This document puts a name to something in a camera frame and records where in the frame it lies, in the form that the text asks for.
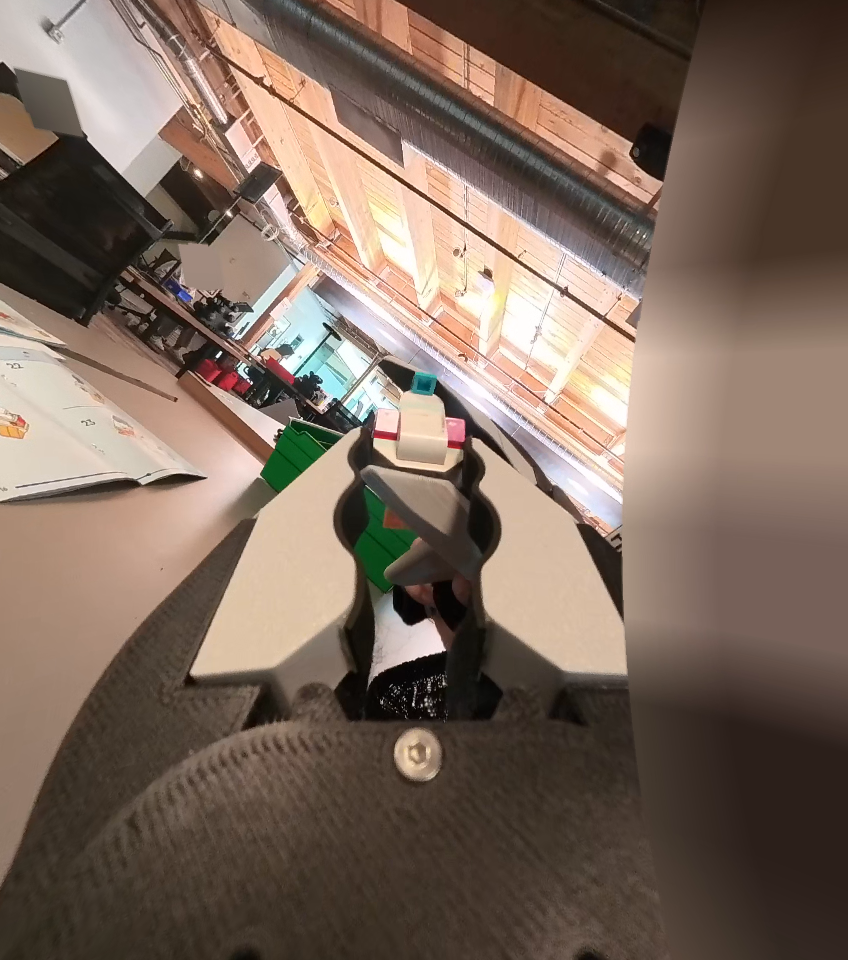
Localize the long dark desk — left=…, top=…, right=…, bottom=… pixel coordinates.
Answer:
left=121, top=264, right=323, bottom=423

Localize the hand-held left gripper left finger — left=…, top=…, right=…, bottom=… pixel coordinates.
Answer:
left=190, top=430, right=369, bottom=700

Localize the large dark ceiling duct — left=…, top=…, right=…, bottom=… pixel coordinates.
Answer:
left=242, top=0, right=656, bottom=280

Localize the small white lego figure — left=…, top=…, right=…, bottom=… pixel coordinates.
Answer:
left=373, top=370, right=467, bottom=474

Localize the black office chair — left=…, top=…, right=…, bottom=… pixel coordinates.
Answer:
left=0, top=133, right=173, bottom=325

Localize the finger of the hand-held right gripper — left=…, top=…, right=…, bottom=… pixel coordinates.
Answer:
left=383, top=538, right=441, bottom=588
left=358, top=464, right=486, bottom=584

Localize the open lego instruction booklet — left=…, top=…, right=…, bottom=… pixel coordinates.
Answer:
left=0, top=339, right=208, bottom=503

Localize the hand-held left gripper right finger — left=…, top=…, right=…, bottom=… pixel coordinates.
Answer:
left=445, top=438, right=629, bottom=694

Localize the black wall speaker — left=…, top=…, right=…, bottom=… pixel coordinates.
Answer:
left=232, top=165, right=284, bottom=204

